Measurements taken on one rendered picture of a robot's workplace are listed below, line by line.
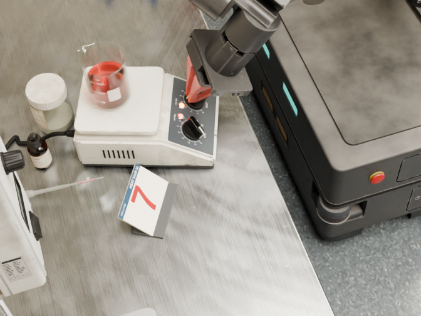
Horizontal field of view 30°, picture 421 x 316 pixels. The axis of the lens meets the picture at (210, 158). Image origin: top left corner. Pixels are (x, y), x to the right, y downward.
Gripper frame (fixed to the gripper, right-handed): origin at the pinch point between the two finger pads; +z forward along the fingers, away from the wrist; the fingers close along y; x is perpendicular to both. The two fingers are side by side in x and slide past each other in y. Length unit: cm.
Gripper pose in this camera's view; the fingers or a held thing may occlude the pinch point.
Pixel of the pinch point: (193, 95)
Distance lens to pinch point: 115.4
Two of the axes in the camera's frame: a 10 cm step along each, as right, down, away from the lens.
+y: 3.1, 8.8, -3.7
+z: -4.7, 4.8, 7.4
